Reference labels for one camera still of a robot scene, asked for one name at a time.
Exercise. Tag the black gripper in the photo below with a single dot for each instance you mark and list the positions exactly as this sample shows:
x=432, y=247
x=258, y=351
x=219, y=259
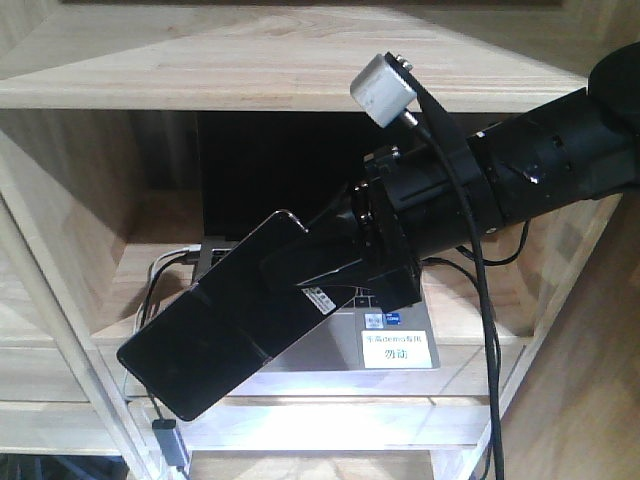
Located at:
x=403, y=211

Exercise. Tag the black smartphone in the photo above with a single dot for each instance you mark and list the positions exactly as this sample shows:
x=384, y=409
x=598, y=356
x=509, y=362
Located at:
x=227, y=325

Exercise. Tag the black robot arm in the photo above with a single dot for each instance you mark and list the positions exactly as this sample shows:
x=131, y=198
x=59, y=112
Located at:
x=584, y=145

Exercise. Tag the silver laptop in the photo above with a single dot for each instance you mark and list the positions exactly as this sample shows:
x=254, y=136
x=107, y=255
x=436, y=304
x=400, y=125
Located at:
x=254, y=163

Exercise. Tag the wooden shelf unit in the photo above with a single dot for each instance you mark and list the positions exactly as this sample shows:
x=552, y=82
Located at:
x=81, y=222

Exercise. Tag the grey usb adapter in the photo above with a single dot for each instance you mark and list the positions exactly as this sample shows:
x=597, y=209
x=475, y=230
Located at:
x=171, y=443

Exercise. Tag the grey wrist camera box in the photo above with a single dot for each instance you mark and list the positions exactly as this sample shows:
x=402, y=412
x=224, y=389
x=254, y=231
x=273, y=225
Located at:
x=381, y=91

